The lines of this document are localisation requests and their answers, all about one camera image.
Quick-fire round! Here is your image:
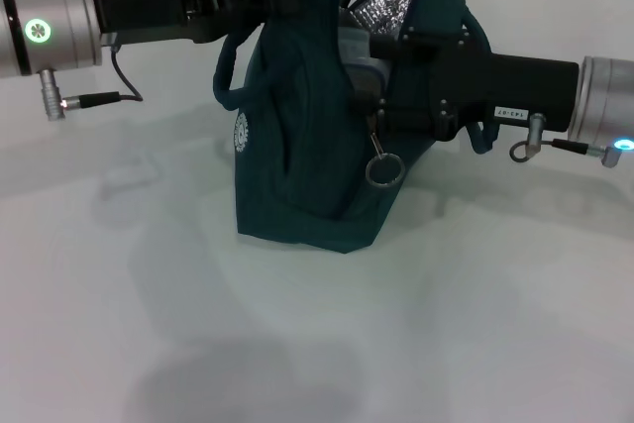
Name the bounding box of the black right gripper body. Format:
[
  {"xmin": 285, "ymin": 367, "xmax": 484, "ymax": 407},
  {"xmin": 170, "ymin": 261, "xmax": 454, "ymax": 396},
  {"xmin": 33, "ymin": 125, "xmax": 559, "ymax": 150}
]
[{"xmin": 430, "ymin": 31, "xmax": 580, "ymax": 142}]

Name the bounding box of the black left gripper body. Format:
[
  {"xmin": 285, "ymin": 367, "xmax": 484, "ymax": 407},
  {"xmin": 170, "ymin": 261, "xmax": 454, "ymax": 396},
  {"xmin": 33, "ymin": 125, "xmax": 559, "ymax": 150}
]
[{"xmin": 92, "ymin": 0, "xmax": 237, "ymax": 46}]

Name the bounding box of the clear plastic container blue lid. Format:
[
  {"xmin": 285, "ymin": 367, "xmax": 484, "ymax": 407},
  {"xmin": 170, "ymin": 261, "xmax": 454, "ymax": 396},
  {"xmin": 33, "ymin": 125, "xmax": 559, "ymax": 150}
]
[{"xmin": 336, "ymin": 29, "xmax": 390, "ymax": 93}]

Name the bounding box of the dark teal insulated lunch bag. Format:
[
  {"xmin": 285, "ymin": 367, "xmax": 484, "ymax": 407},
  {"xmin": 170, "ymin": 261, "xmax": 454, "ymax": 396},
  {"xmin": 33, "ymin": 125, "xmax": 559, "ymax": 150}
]
[{"xmin": 212, "ymin": 0, "xmax": 499, "ymax": 255}]

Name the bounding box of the right arm cable with connector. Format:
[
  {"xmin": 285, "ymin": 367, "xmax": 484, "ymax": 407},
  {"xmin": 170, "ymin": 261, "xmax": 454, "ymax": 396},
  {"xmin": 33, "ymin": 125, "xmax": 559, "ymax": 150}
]
[{"xmin": 509, "ymin": 113, "xmax": 634, "ymax": 167}]

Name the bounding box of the arm cable with connector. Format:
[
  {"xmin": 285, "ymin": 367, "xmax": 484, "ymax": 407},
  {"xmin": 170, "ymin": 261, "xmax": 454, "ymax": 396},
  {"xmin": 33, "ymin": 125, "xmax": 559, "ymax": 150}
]
[
  {"xmin": 509, "ymin": 113, "xmax": 634, "ymax": 167},
  {"xmin": 39, "ymin": 44, "xmax": 145, "ymax": 123}
]

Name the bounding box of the left arm cable with connector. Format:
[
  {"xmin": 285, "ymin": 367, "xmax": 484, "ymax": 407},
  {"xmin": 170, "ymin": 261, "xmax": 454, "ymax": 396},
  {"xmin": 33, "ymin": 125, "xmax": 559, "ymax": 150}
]
[{"xmin": 39, "ymin": 44, "xmax": 145, "ymax": 123}]

